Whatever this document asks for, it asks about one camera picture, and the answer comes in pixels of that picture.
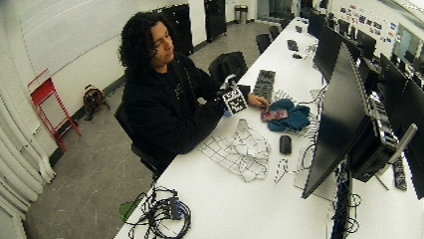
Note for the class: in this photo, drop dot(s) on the white radiator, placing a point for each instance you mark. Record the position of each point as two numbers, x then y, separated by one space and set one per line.
20 166

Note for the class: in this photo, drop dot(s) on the brown backpack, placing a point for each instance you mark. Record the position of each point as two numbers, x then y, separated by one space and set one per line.
94 99

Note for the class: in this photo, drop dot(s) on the black cabinet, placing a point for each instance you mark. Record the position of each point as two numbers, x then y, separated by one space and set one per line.
179 28
215 18

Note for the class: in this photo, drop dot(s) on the large black monitor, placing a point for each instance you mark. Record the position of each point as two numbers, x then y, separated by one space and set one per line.
339 116

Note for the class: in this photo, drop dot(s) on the maroon wallet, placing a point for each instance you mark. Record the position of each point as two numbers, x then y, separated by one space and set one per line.
274 115

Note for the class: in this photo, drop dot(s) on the person in black hoodie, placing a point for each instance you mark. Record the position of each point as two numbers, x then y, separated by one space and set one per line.
164 113

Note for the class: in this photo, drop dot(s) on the white marker cube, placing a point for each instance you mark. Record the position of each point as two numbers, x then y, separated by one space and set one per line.
234 101

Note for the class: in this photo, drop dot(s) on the black slim keyboard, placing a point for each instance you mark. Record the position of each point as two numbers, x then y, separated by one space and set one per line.
399 174

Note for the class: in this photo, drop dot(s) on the grey trash can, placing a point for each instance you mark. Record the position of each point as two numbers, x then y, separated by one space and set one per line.
241 13

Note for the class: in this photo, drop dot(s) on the black chair with jacket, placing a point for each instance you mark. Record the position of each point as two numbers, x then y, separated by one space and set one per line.
228 66

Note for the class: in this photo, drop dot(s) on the green tag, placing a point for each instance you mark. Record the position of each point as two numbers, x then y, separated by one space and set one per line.
128 208

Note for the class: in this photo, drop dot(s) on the small blue object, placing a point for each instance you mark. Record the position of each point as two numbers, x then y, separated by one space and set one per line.
228 114

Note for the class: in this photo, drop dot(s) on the silver monitor stand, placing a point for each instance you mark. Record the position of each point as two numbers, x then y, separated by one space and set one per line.
403 142

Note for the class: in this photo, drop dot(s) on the small black mouse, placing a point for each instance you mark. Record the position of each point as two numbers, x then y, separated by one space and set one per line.
297 56

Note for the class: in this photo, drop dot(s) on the red step stool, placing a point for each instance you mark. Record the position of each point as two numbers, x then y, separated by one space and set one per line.
48 106

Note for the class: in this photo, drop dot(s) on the white checked cloth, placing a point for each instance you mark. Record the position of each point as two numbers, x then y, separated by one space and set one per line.
241 152

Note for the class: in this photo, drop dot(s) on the teal cloth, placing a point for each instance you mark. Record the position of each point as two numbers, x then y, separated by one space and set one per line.
289 116

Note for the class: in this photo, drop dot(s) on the black office chair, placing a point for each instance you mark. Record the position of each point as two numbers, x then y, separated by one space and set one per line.
264 41
141 149

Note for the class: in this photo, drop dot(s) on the black computer box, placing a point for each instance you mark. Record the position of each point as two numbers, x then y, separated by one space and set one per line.
373 149

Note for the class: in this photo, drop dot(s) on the small black keyboard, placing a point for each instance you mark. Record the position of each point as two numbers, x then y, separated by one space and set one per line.
293 45

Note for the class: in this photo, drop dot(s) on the black computer mouse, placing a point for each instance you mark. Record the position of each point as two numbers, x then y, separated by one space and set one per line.
285 144

